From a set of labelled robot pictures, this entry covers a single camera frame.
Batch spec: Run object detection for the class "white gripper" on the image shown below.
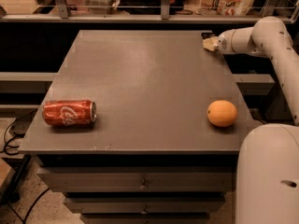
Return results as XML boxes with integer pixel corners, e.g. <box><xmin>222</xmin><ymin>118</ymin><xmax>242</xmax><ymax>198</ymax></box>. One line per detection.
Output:
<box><xmin>203</xmin><ymin>30</ymin><xmax>235</xmax><ymax>54</ymax></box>

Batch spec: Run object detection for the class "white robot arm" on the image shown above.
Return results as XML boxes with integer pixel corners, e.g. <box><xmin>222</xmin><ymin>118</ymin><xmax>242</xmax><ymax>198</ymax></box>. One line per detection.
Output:
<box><xmin>203</xmin><ymin>16</ymin><xmax>299</xmax><ymax>224</ymax></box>

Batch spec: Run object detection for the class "red coke can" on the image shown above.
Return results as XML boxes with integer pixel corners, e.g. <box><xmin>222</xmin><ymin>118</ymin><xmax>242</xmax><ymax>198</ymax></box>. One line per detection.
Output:
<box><xmin>42</xmin><ymin>100</ymin><xmax>96</xmax><ymax>126</ymax></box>

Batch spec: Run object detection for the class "orange fruit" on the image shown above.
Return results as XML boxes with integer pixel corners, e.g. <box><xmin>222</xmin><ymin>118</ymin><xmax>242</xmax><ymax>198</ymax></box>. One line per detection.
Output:
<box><xmin>207</xmin><ymin>100</ymin><xmax>237</xmax><ymax>128</ymax></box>

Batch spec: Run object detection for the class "clear plastic container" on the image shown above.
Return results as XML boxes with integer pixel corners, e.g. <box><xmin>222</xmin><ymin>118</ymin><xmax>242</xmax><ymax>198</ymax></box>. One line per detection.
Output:
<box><xmin>83</xmin><ymin>0</ymin><xmax>121</xmax><ymax>15</ymax></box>

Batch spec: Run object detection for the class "grey drawer cabinet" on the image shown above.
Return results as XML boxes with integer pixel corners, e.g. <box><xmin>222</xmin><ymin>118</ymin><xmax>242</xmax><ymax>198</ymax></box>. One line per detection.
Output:
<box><xmin>21</xmin><ymin>31</ymin><xmax>253</xmax><ymax>224</ymax></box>

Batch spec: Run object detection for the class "metal railing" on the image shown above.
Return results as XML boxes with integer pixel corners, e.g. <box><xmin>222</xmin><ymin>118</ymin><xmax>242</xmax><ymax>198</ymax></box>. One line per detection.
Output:
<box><xmin>0</xmin><ymin>0</ymin><xmax>299</xmax><ymax>24</ymax></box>

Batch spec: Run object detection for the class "top drawer knob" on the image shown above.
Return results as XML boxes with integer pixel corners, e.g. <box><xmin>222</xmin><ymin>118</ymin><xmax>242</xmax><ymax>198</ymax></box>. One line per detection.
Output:
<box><xmin>139</xmin><ymin>179</ymin><xmax>149</xmax><ymax>190</ymax></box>

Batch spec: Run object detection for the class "drawer knob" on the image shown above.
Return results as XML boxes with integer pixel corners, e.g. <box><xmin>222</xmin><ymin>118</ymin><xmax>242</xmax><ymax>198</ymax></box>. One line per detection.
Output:
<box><xmin>139</xmin><ymin>179</ymin><xmax>149</xmax><ymax>190</ymax></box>
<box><xmin>140</xmin><ymin>205</ymin><xmax>149</xmax><ymax>215</ymax></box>

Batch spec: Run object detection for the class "black bag behind rail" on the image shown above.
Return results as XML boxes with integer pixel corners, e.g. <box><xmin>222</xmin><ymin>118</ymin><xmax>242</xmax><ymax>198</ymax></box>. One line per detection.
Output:
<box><xmin>118</xmin><ymin>0</ymin><xmax>186</xmax><ymax>15</ymax></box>

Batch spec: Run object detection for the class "black cables left floor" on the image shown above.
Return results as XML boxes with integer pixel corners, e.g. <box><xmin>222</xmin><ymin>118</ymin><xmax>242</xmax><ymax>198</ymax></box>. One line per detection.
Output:
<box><xmin>0</xmin><ymin>109</ymin><xmax>50</xmax><ymax>224</ymax></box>

